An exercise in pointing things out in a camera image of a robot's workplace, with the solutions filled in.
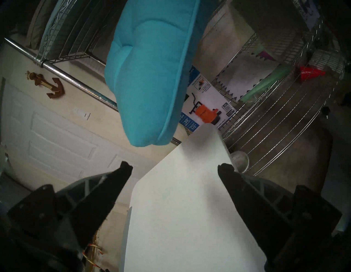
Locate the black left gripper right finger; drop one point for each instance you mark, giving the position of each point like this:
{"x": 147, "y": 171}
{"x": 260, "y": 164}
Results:
{"x": 260, "y": 214}

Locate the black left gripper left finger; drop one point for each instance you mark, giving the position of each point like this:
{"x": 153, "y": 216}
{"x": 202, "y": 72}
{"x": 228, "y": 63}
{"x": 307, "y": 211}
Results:
{"x": 90, "y": 208}

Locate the teal tufted seat cushion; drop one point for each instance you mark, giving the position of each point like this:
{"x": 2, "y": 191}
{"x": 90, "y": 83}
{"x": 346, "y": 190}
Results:
{"x": 150, "y": 68}

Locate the tan flat cushion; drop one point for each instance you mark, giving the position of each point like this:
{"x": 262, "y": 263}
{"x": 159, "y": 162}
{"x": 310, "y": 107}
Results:
{"x": 38, "y": 24}

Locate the clear glass bowl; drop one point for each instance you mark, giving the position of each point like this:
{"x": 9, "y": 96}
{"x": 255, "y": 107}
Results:
{"x": 240, "y": 161}

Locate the white folding table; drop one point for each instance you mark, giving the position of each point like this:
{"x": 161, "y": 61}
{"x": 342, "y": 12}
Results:
{"x": 186, "y": 205}

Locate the white panel door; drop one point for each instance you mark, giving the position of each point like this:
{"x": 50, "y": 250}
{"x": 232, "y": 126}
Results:
{"x": 54, "y": 142}

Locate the utility pump cardboard box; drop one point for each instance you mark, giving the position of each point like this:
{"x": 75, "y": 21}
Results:
{"x": 208, "y": 101}

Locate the white zigzag-edged paper sheet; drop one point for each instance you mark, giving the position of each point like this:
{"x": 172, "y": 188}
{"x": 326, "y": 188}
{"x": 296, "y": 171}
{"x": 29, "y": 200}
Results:
{"x": 246, "y": 76}

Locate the red plastic package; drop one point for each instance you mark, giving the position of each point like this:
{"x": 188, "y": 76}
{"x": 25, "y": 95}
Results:
{"x": 311, "y": 73}

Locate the purple zigzag-edged paper sheet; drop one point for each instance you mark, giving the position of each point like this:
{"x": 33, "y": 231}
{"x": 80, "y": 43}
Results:
{"x": 266, "y": 54}

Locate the white lamp product box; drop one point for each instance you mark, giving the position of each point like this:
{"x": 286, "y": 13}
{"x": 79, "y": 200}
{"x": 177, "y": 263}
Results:
{"x": 308, "y": 11}

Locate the white wall light switch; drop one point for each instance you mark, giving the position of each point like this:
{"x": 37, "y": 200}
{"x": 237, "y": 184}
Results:
{"x": 81, "y": 114}

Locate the brown anchor wall decoration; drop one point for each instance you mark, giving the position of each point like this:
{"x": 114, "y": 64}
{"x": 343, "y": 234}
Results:
{"x": 56, "y": 91}

